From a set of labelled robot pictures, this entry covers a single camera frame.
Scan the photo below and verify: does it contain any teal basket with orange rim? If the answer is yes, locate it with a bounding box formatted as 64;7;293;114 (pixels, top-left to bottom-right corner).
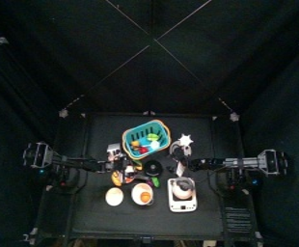
121;119;172;161

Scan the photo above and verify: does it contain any white star-shaped toy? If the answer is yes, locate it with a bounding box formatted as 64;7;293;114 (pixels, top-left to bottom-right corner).
176;133;194;148

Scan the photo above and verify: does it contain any orange toy ball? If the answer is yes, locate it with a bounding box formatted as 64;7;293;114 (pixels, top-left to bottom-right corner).
138;191;153;204

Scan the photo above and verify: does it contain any yellow toy banana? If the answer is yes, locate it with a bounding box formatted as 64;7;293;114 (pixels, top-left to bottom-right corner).
110;171;124;188

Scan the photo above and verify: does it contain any white bowl with grey rim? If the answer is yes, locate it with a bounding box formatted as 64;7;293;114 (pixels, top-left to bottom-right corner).
130;182;154;206

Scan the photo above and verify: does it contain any thin diagonal brace cord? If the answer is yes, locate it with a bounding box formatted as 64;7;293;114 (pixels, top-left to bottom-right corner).
62;0;213;112
104;0;236;114

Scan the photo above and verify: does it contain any empty white bowl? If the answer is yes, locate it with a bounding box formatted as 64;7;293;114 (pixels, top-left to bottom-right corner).
104;187;125;207

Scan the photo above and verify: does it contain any black pot with lid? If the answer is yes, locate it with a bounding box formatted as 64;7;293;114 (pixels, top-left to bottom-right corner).
141;159;165;178

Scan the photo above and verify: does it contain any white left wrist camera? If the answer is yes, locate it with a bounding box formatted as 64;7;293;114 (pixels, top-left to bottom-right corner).
105;143;124;162

